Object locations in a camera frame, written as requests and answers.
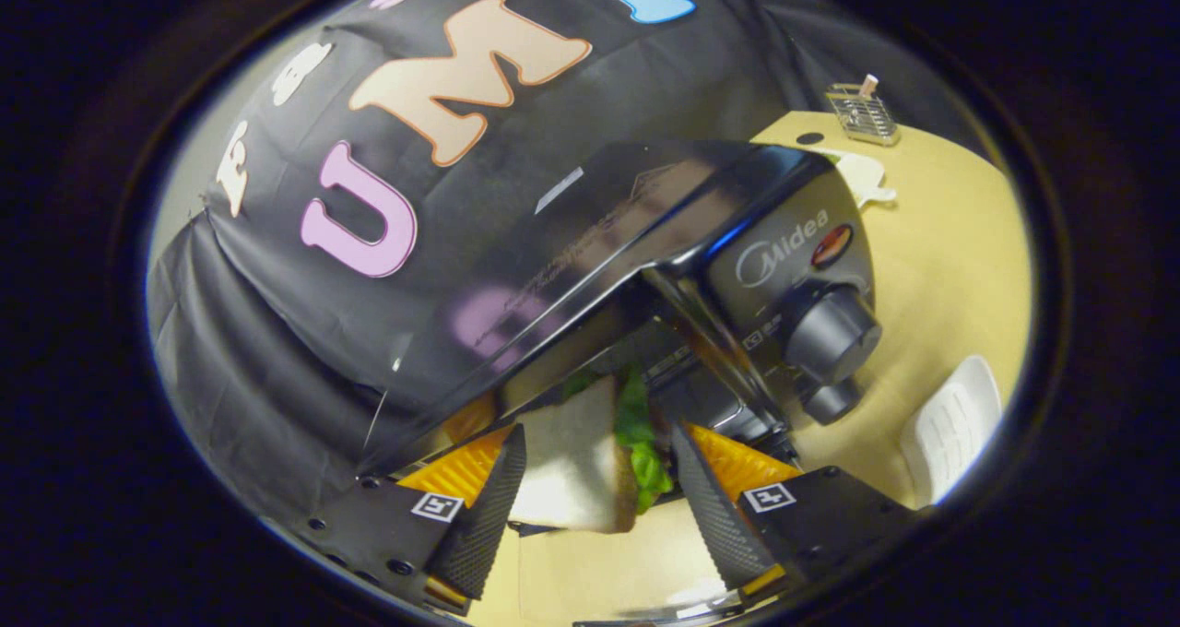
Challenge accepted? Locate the black backdrop cloth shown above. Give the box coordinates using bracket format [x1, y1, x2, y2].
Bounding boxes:
[147, 0, 932, 522]

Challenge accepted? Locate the white rectangular tray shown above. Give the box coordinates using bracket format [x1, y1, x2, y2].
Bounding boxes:
[899, 354, 1004, 507]

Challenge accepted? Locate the metal mesh holder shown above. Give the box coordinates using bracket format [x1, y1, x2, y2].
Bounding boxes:
[824, 81, 902, 148]

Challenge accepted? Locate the black toaster oven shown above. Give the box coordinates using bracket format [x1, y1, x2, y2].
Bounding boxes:
[358, 138, 884, 626]

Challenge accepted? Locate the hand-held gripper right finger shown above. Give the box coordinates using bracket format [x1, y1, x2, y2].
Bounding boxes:
[670, 421, 925, 610]

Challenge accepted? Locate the white divided dish with beans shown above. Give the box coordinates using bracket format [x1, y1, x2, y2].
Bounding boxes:
[819, 150, 898, 209]

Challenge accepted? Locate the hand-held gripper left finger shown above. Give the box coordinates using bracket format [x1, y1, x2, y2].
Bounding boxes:
[295, 423, 528, 616]

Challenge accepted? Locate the lettuce sandwich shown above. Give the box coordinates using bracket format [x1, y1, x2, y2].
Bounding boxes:
[507, 363, 677, 535]

